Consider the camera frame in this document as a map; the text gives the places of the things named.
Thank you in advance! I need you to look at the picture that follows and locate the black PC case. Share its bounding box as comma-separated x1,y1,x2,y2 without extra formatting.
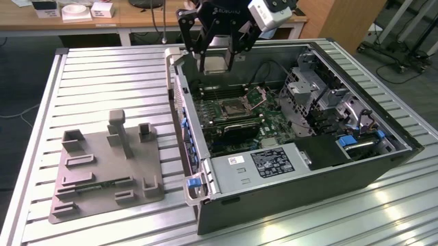
163,38,424,236

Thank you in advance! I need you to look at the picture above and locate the coloured wire bundle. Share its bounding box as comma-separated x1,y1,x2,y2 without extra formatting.
354,109,376,135

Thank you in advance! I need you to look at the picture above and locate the black cable silver plug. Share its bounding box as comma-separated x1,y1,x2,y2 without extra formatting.
160,0,169,44

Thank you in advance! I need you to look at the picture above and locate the small silver chipset heatsink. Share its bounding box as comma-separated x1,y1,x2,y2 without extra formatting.
259,138,281,150

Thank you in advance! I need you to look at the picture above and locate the black RAM slot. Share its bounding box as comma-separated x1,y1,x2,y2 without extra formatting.
201,91,248,97
200,89,247,94
199,86,247,91
203,94,248,100

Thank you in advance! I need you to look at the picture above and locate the white metal stand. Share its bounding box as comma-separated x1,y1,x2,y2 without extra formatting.
358,0,438,75

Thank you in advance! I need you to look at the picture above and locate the white box round insert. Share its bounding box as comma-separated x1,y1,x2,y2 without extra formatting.
60,4,93,23

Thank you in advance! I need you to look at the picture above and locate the black plastic shroud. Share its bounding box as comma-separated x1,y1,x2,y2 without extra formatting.
293,134,354,172

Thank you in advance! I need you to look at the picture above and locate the CPU socket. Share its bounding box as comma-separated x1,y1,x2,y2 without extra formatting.
217,98,256,120

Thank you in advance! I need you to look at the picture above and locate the white cardboard box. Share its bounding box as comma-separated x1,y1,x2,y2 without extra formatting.
89,1,116,19

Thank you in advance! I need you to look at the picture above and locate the black camera cable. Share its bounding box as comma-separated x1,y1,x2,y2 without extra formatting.
149,0,160,33

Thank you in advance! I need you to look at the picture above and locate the green RAM stick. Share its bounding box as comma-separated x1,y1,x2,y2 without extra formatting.
73,179,119,194

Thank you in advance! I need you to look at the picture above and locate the wooden cabinet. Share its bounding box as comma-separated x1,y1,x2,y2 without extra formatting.
317,0,391,56

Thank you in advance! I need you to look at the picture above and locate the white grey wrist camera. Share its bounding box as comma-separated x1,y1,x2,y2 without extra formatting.
245,0,293,29

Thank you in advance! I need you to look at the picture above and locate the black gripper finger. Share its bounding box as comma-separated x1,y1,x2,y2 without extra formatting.
224,19,263,71
175,8,220,76

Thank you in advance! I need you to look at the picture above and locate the green motherboard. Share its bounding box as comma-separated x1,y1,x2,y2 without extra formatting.
191,84,297,158

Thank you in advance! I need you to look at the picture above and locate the silver power supply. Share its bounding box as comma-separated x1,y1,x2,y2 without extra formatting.
208,142,313,195

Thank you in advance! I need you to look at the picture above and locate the grey parts rack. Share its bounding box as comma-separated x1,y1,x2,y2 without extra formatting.
46,109,167,225

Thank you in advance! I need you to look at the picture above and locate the grey metal drive cage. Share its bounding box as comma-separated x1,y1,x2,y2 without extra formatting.
280,52,346,134

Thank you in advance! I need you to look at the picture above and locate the black graphics card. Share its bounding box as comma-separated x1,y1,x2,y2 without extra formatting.
215,121,260,147

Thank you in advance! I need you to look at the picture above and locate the black internal cable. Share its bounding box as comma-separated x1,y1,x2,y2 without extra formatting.
249,59,292,85

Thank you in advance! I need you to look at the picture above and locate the wooden desk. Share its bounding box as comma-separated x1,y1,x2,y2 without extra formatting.
0,0,311,47

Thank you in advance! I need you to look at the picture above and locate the metal socket cover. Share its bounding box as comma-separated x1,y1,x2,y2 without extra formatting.
241,86,271,111

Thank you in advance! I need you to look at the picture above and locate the blue drive carrier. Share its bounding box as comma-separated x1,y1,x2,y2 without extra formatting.
336,135,358,152

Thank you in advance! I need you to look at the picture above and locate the black monitor foot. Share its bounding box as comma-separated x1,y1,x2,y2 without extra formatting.
128,0,165,8

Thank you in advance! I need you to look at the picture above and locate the silver CPU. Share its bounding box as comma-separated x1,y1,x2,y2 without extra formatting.
203,55,229,75

